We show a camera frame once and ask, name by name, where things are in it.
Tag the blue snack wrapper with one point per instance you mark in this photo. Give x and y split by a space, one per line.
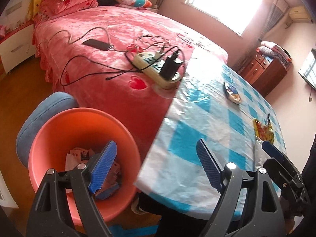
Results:
232 93

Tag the black power adapter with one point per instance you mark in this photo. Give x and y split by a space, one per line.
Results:
171 66

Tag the folded bedding on dresser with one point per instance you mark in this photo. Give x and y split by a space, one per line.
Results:
273 50

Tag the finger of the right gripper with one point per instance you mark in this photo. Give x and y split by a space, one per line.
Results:
286 176

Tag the orange plastic trash bin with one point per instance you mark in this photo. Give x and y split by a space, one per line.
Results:
89 129

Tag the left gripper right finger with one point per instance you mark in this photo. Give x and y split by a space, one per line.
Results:
248 204

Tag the brown wooden dresser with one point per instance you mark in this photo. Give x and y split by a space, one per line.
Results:
263 73

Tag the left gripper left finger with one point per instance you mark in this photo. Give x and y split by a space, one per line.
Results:
50 213

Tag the white paper box in bin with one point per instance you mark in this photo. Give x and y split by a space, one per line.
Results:
77 156

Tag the black smartphone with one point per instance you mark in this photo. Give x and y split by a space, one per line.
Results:
97 44

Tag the yellow red snack bag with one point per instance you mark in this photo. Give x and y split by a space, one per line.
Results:
264 131

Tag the folded pink blanket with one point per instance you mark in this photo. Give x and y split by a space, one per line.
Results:
51 9

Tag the red bed with blanket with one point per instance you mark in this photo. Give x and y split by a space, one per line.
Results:
107 80

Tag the beige power strip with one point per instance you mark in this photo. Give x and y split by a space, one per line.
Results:
151 64

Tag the blue checkered tablecloth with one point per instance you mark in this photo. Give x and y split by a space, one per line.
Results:
171 172

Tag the wall television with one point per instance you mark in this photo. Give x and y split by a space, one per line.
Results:
308 69

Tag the white nightstand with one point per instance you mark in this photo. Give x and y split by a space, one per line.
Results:
17 46

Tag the window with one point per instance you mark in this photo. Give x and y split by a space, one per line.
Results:
234 14

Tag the wall air conditioner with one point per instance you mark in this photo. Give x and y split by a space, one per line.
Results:
300 15

